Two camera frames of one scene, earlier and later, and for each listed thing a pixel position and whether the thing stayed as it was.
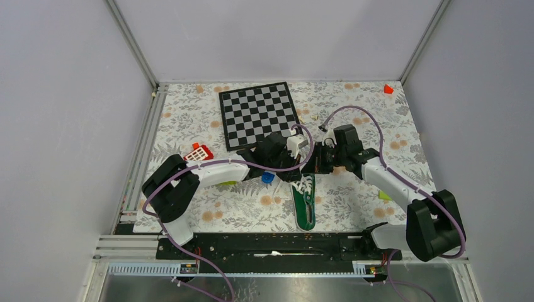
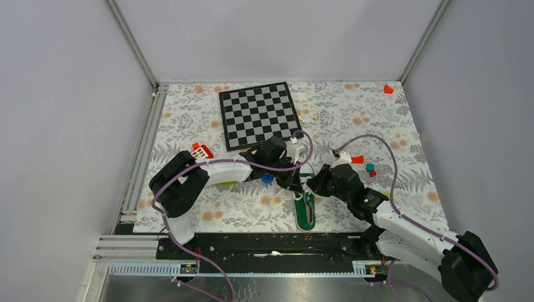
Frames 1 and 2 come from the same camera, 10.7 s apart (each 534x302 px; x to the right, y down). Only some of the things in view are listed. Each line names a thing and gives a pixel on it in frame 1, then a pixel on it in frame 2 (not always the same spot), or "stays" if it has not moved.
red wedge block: [388, 90] stays
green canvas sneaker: [303, 195] stays
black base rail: [278, 246] stays
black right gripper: [316, 165] -> [318, 180]
